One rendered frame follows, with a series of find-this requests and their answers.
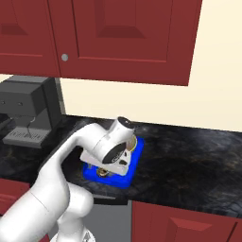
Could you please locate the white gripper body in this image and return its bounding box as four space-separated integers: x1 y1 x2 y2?
79 149 130 177

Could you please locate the brown cupcake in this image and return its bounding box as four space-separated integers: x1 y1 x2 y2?
96 167 109 178

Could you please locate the blue tray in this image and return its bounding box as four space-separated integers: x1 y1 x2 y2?
82 135 146 190

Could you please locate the olive bowl with cake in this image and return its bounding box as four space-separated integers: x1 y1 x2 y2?
126 134 139 152

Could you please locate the grey dishwasher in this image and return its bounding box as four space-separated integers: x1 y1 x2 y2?
82 194 133 242

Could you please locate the grey coffee machine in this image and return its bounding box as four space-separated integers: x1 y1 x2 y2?
0 75 63 149

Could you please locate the red drawer front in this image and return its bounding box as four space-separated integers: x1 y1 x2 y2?
0 178 31 216

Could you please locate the red lower cupboard door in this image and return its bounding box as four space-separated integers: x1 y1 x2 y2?
130 200 239 242

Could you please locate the red cupboard door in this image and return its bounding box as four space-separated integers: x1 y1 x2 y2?
130 200 239 242
0 0 61 78
46 0 203 87

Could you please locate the red upper cupboard door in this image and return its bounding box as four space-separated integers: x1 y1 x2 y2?
46 0 203 87
0 0 61 78

